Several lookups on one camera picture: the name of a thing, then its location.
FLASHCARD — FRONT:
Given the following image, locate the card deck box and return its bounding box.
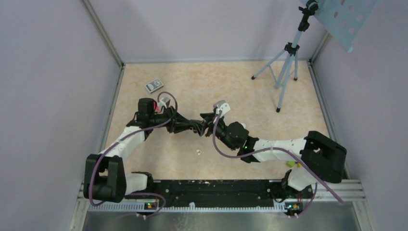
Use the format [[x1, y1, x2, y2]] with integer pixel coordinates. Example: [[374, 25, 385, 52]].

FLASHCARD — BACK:
[[145, 78, 164, 94]]

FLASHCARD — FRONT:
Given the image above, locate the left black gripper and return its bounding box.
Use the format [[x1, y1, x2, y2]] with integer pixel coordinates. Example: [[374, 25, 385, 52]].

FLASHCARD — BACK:
[[149, 105, 192, 134]]

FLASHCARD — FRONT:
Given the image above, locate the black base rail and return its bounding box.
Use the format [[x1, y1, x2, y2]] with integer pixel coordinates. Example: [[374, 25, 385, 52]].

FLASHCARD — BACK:
[[125, 180, 313, 208]]

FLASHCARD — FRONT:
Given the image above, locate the green cube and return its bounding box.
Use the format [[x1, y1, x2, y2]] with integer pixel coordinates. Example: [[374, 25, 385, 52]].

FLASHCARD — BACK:
[[286, 161, 296, 168]]

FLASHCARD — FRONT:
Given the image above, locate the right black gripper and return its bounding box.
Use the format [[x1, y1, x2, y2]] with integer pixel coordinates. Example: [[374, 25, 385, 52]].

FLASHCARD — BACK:
[[191, 112, 237, 151]]

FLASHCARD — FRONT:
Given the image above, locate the perforated blue panel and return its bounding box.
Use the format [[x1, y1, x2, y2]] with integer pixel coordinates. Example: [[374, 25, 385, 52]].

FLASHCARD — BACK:
[[300, 0, 378, 53]]

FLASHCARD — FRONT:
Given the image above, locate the light blue tripod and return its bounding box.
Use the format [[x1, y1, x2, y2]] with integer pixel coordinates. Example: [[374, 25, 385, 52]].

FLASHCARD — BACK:
[[251, 0, 319, 113]]

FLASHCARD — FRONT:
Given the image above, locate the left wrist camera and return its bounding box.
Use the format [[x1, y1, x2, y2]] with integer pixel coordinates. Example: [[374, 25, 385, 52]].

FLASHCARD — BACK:
[[158, 97, 171, 109]]

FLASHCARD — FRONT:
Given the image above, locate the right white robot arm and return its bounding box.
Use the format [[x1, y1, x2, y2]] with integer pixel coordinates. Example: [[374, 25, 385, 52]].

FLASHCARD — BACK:
[[200, 113, 347, 198]]

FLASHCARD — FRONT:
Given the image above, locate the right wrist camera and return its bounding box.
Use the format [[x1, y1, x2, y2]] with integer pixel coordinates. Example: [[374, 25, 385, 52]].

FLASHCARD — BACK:
[[213, 100, 231, 117]]

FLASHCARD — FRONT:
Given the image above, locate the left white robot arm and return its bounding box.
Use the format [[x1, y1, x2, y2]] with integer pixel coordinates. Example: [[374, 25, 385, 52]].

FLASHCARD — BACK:
[[83, 98, 203, 203]]

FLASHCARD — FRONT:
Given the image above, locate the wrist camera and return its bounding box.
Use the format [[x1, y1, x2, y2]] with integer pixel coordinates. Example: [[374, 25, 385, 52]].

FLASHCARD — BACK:
[[158, 97, 171, 109], [213, 100, 231, 117]]

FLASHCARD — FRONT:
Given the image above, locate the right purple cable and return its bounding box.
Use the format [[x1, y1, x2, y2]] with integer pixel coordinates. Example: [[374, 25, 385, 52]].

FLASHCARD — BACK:
[[212, 113, 344, 218]]

